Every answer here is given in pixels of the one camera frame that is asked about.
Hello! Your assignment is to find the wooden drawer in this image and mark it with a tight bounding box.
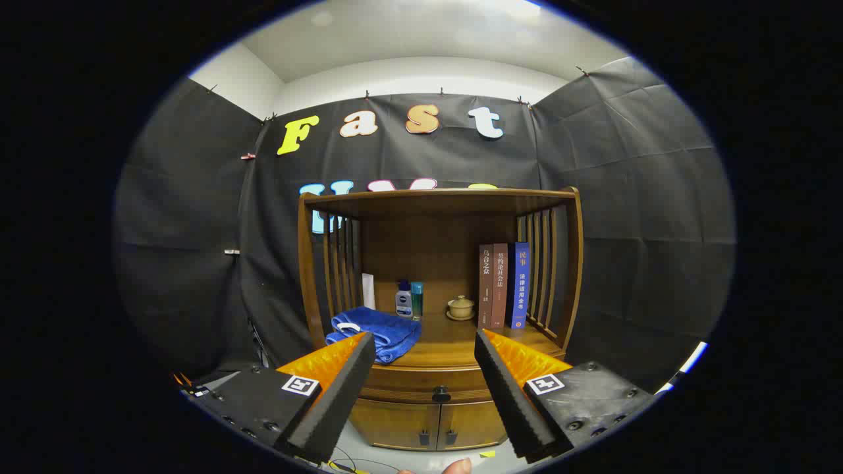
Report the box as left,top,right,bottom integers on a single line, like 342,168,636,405
360,365,489,404

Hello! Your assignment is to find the reddish brown book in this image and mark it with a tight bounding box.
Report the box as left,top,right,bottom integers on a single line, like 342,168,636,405
493,243,509,329

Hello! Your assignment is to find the blue book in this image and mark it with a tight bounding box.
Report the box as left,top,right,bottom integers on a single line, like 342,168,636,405
507,242,530,330

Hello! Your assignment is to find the wooden cabinet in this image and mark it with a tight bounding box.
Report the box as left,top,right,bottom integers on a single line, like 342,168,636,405
298,186,584,452

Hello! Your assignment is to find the black backdrop cloth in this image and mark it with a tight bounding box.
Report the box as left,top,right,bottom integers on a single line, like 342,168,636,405
113,56,736,396

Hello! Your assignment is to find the blue folded towel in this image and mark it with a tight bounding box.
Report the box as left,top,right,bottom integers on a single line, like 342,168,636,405
325,306,423,365

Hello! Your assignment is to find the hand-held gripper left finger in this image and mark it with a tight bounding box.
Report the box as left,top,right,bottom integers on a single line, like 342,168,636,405
188,331,377,465

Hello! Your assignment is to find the thin floor cable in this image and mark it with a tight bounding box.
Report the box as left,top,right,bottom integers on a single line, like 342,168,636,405
329,448,402,474

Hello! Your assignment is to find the beige lidded teacup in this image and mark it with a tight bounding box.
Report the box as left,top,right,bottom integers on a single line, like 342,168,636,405
446,295,476,322

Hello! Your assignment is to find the dark brown book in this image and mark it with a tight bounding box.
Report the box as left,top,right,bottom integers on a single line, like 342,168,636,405
478,244,495,329

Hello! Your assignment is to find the wooden cabinet door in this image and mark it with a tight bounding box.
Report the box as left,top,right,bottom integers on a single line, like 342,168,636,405
438,400,508,450
349,398,441,452

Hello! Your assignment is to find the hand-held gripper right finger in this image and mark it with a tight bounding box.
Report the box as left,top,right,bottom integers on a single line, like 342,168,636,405
474,329,656,465

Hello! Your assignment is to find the wooden countertop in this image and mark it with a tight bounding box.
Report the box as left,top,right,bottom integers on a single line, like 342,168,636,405
325,311,567,371

